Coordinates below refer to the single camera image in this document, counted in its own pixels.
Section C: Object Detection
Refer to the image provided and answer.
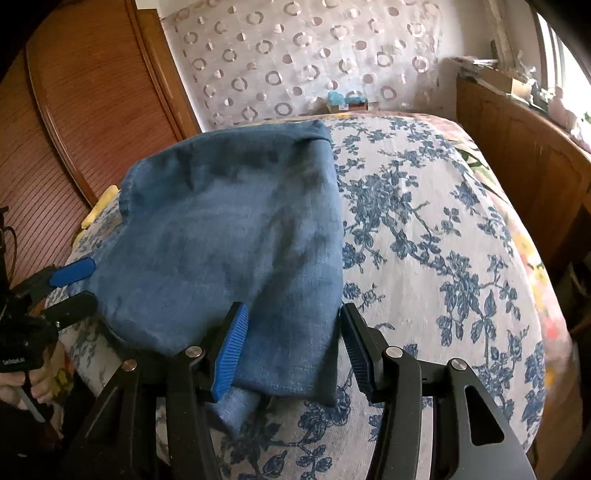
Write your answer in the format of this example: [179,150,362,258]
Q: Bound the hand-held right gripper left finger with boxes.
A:
[69,302,250,480]

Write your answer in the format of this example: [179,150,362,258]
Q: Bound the window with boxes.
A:
[534,9,591,95]

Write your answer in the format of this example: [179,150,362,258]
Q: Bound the yellow cloth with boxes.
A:
[81,185,121,230]

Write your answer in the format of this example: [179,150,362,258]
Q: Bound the wooden side cabinet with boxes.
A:
[455,74,591,280]

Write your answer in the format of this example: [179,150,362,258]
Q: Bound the blue floral white blanket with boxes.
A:
[58,113,548,480]

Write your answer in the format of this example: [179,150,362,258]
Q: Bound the colourful floral bedsheet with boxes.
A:
[450,115,575,370]

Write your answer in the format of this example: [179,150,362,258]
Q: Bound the stack of papers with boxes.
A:
[450,54,502,77]

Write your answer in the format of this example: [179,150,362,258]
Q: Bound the blue denim pants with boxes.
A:
[67,119,345,437]

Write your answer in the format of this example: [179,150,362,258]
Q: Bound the cardboard box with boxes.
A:
[480,69,532,96]

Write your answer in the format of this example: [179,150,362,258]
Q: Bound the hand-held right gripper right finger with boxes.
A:
[339,303,539,480]

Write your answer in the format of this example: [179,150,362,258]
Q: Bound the person's left hand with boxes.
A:
[0,344,64,411]

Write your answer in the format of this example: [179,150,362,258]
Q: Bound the sheer curtain with circles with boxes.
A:
[159,0,444,130]

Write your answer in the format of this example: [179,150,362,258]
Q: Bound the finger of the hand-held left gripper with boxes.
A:
[28,291,98,331]
[9,257,97,302]

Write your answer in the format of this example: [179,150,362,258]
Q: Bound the pink bottle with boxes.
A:
[551,90,573,121]

